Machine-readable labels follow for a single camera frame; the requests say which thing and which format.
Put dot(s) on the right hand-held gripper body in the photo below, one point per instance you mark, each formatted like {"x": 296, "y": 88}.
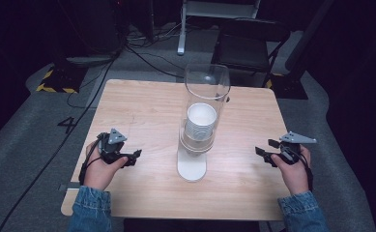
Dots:
{"x": 293, "y": 145}

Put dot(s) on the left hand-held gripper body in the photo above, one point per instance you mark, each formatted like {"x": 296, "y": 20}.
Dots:
{"x": 111, "y": 146}

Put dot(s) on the person's left hand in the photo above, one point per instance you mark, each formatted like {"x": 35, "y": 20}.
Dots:
{"x": 100, "y": 170}

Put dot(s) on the person's right hand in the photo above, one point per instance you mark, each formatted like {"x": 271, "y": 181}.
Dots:
{"x": 292, "y": 175}

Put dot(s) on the clear tube cup dispenser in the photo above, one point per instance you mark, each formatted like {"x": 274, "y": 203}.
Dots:
{"x": 193, "y": 161}

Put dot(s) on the stack of white paper cups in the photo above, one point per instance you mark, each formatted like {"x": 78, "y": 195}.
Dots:
{"x": 201, "y": 122}

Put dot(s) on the black folding chair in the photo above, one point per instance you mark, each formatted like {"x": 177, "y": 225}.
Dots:
{"x": 243, "y": 48}

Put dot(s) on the black slanted pole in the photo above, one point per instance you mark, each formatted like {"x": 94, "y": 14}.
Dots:
{"x": 308, "y": 35}

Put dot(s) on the white metal stand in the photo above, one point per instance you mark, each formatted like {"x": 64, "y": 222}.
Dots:
{"x": 188, "y": 19}

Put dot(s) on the black stand base plate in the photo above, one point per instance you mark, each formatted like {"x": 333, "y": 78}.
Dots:
{"x": 288, "y": 87}

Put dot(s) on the black yellow striped base plate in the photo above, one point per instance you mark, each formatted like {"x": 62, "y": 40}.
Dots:
{"x": 61, "y": 80}

